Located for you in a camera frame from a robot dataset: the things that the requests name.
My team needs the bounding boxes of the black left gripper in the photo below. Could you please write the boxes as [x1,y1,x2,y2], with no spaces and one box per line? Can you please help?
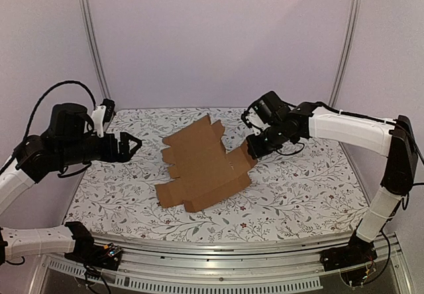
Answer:
[59,131,142,166]

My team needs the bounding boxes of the brown cardboard box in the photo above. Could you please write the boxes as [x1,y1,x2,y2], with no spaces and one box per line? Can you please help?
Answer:
[155,115,257,213]

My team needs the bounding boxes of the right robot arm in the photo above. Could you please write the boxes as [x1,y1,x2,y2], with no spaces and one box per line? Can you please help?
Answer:
[241,91,423,265]

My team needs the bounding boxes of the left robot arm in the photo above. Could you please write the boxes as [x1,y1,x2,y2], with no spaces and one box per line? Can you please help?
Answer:
[1,99,142,270]

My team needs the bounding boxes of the small green circuit board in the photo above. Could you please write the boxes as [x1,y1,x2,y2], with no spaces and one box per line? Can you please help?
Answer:
[103,243,123,258]

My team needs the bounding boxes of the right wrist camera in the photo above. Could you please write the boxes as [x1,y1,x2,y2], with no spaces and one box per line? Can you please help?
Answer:
[241,106,266,136]

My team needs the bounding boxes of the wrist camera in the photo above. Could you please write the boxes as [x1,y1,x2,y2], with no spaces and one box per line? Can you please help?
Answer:
[241,106,266,136]
[91,99,115,138]

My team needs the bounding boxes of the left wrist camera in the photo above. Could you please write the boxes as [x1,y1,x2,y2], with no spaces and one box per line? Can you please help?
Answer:
[91,99,115,138]

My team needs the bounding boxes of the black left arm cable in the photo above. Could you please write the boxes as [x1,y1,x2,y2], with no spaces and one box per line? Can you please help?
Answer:
[25,80,97,139]

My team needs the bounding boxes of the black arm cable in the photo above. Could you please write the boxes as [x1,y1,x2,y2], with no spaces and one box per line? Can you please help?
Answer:
[25,80,97,139]
[317,101,424,162]

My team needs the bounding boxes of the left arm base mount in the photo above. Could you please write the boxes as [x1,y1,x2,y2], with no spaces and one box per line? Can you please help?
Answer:
[64,241,123,271]

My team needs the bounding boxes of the aluminium front rail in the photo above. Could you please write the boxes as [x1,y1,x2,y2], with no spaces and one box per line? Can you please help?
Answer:
[28,232,415,293]

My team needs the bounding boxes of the right aluminium frame post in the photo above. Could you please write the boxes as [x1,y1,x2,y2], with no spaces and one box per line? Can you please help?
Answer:
[328,0,362,107]

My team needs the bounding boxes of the aluminium frame post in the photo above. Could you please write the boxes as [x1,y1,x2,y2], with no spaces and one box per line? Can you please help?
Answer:
[79,0,111,98]
[328,0,362,107]

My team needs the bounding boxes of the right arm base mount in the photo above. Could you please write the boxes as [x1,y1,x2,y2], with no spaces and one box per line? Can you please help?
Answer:
[319,245,377,271]

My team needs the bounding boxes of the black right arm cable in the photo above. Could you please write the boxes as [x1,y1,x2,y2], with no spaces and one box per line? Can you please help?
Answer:
[317,101,424,162]

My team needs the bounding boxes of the left aluminium frame post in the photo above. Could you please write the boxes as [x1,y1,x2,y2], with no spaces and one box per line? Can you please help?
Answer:
[79,0,111,98]

